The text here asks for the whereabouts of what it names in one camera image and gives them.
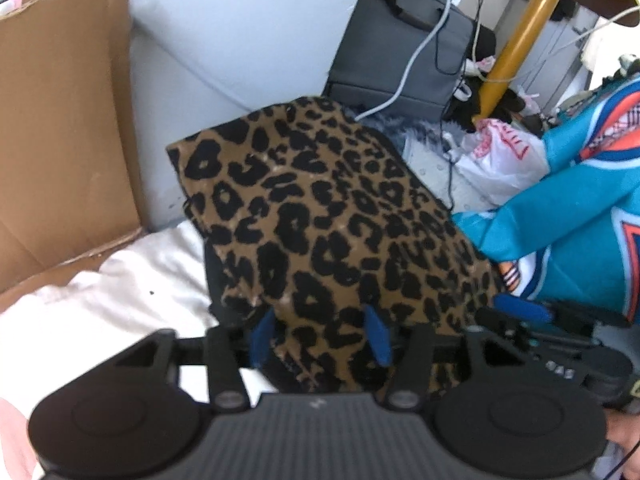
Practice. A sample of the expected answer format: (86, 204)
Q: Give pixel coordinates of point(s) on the teal printed blanket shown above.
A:
(575, 220)

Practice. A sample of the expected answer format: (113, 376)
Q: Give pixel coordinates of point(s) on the cream bear print bedsheet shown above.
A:
(125, 290)

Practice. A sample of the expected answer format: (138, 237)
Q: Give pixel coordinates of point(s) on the yellow table leg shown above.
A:
(525, 35)

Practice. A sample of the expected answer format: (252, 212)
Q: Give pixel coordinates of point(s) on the leopard print garment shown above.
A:
(325, 220)

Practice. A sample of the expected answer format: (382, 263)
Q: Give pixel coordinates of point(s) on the folded black clothes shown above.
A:
(220, 305)

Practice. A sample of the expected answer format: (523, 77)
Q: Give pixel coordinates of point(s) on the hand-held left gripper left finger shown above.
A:
(262, 339)

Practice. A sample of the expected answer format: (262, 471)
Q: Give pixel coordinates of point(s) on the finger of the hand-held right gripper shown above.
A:
(505, 325)
(522, 307)

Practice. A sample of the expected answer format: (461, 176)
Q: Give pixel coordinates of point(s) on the grey fluffy rug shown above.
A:
(400, 132)

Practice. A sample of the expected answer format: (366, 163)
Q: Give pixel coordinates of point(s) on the person's right hand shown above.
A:
(625, 435)

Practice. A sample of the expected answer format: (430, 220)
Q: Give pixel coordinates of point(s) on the brown cardboard sheet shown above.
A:
(60, 135)

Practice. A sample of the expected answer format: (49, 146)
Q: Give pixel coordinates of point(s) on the white red plastic bag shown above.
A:
(500, 160)

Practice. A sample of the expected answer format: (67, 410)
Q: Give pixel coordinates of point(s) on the grey laptop bag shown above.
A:
(380, 50)

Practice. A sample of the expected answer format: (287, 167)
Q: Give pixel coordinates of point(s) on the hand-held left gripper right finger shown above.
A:
(377, 340)

